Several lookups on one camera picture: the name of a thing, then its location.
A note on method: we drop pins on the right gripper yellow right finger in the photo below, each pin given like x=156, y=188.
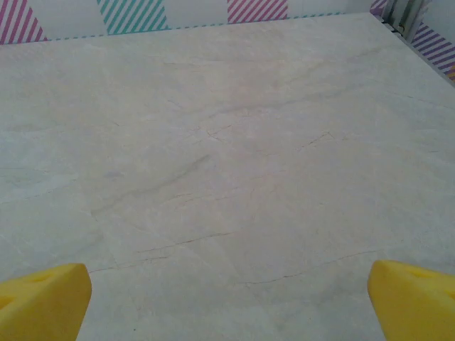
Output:
x=416, y=305

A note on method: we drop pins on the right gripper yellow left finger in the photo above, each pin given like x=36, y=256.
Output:
x=42, y=305

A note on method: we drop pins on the aluminium frame post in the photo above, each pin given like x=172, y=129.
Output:
x=405, y=16

